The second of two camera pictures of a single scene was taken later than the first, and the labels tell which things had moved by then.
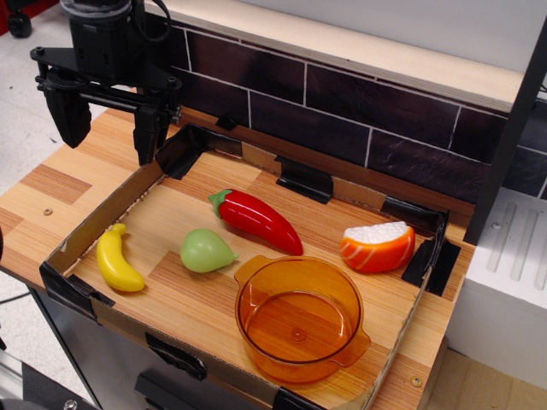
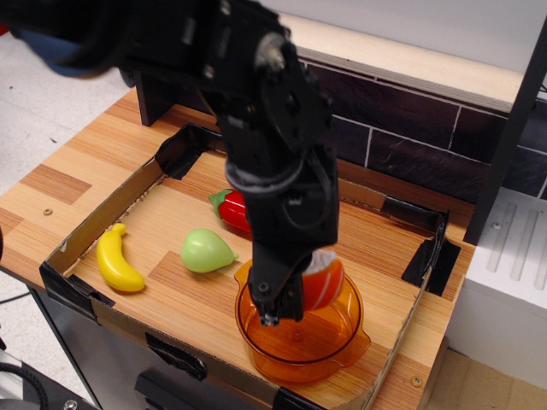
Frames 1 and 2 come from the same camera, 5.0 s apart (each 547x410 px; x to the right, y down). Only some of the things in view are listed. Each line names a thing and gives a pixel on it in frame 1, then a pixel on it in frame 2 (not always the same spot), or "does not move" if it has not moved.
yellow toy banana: (114, 262) does not move
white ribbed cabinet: (501, 318) does not move
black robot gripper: (107, 61) to (292, 209)
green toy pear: (204, 249) does not move
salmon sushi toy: (377, 248) to (323, 280)
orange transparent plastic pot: (300, 318) does not move
